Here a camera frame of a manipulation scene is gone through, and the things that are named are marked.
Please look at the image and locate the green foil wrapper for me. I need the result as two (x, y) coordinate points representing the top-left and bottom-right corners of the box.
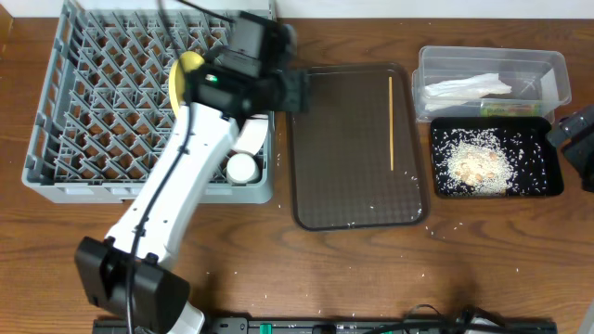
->
(480, 103), (541, 117)

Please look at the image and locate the dark brown serving tray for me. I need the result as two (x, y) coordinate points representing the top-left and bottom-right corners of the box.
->
(287, 62), (430, 232)

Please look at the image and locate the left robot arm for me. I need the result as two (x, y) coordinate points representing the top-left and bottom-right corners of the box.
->
(74, 11), (309, 333)

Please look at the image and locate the rice and shell waste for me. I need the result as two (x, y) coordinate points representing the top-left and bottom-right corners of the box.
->
(432, 128), (549, 198)

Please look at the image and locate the clear plastic bin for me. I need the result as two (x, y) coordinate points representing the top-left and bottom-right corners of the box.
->
(412, 45), (572, 122)

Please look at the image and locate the black plastic bin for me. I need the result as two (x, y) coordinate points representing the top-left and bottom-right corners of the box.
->
(430, 117), (564, 199)

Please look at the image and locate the black rail at table edge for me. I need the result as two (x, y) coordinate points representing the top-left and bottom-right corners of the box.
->
(92, 303), (558, 334)

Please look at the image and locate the yellow plate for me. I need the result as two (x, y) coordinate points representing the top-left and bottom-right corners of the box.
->
(168, 51), (204, 117)

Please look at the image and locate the white paper napkin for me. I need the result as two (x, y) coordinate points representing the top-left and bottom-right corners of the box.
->
(424, 73), (512, 99)

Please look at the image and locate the grey dish rack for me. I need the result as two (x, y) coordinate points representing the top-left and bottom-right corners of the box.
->
(21, 0), (278, 205)

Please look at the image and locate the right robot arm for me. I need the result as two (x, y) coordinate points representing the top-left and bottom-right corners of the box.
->
(547, 105), (593, 193)

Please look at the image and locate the white cup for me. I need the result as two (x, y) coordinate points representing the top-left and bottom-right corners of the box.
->
(226, 153), (261, 185)

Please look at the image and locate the wooden chopstick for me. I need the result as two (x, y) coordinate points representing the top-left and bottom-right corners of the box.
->
(388, 76), (394, 172)

